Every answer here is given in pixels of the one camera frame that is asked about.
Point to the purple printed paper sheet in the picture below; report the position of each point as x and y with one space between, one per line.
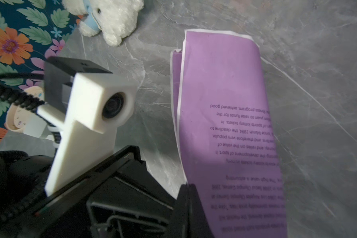
225 136

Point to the white teddy bear blue shirt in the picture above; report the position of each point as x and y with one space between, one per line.
115 19

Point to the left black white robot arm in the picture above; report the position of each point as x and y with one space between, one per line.
118 198

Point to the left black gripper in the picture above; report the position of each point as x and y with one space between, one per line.
118 198

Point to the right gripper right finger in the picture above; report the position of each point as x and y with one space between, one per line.
198 224

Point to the beige round toy clock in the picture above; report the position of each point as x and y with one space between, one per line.
17 118

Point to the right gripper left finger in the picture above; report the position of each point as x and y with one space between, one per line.
178 226

